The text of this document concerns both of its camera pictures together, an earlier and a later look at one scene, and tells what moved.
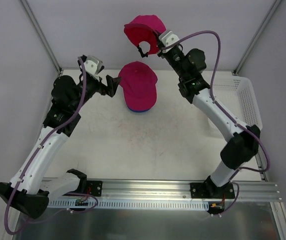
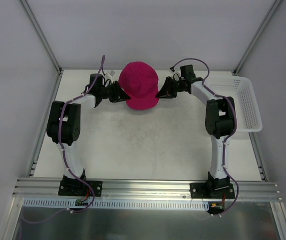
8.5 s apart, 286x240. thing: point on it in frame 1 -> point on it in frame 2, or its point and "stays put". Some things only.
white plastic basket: [237, 95] stays put
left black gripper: [103, 87] -> [116, 91]
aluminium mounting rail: [176, 190] stays put
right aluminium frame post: [257, 37] stays put
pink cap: [145, 28] -> [140, 81]
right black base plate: [208, 190] stays put
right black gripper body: [161, 47] -> [169, 87]
